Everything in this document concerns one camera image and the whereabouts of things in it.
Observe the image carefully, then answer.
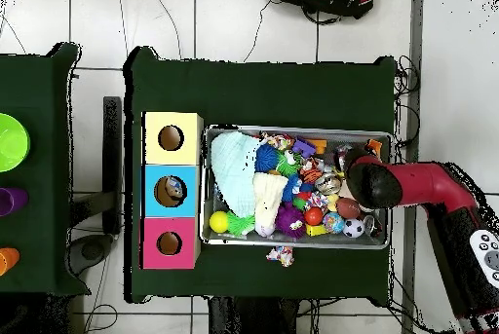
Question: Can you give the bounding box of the colourful patterned cloth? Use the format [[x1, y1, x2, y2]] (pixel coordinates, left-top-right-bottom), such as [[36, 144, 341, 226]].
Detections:
[[266, 245, 296, 269]]

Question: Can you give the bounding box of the long orange toy brick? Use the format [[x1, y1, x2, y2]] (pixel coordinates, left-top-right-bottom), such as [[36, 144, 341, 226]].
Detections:
[[365, 138, 384, 157]]

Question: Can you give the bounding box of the wooden box with three holes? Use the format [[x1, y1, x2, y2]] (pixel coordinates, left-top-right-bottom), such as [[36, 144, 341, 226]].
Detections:
[[138, 110, 205, 271]]

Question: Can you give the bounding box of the light blue knitted cloth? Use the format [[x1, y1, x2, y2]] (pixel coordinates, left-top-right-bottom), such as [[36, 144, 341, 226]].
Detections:
[[210, 130, 265, 219]]

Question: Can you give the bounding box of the cream knitted cloth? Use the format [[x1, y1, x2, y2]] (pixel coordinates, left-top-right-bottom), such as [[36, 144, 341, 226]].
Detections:
[[251, 172, 290, 231]]

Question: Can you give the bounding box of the blue plastic toy brick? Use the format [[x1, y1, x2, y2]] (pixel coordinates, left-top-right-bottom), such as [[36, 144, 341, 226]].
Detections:
[[290, 136, 318, 159]]

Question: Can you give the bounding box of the tiger plush toy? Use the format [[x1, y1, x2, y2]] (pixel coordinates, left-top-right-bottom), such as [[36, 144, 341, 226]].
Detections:
[[299, 157, 326, 185]]

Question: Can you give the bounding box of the yellow ball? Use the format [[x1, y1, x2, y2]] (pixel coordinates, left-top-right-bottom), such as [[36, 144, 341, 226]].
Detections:
[[209, 210, 232, 235]]

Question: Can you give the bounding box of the purple spiky ball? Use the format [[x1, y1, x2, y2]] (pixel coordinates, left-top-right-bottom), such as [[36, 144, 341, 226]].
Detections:
[[275, 203, 308, 241]]

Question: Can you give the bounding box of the dark green table cloth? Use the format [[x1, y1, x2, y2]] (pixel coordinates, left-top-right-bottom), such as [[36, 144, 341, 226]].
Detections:
[[0, 41, 92, 298], [123, 45, 400, 305]]

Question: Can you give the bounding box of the brown toy football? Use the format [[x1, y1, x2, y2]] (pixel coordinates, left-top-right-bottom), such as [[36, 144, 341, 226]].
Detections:
[[335, 197, 362, 221]]

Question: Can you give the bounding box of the small soccer ball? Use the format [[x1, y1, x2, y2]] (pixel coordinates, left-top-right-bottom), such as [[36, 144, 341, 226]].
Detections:
[[343, 217, 366, 240]]

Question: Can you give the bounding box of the green plastic bowl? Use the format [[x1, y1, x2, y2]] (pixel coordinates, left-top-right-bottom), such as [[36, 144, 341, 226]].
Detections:
[[0, 112, 32, 174]]

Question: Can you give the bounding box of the purple plastic cup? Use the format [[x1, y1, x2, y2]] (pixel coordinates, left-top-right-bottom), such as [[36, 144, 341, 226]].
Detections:
[[0, 187, 30, 217]]

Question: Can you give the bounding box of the orange plastic cup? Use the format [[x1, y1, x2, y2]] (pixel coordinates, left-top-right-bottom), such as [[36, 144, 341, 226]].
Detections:
[[0, 246, 21, 278]]

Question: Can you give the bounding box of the silver wire mesh bin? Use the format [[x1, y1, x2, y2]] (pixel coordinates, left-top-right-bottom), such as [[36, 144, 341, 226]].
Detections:
[[199, 125, 394, 251]]

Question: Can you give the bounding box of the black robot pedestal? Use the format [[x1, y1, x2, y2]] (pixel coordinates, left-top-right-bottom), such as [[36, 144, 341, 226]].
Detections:
[[208, 296, 302, 334]]

